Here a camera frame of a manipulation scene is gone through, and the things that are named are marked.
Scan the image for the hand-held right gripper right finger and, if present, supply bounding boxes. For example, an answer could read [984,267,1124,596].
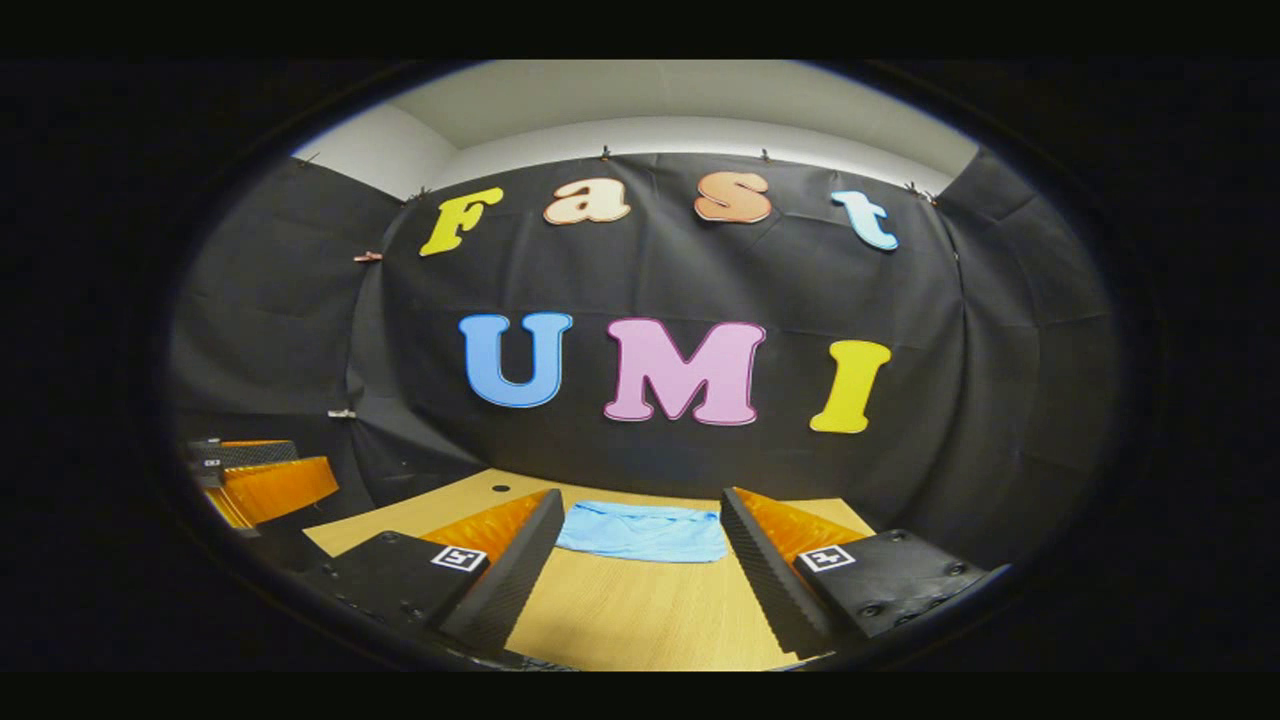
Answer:
[719,487,991,666]

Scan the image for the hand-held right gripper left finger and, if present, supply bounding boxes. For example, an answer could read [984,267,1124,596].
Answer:
[298,488,567,661]

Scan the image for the light blue T-shirt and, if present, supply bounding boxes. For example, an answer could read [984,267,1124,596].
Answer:
[555,500,730,565]

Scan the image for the black backdrop cloth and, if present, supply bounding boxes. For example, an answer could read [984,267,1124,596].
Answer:
[165,145,1123,563]

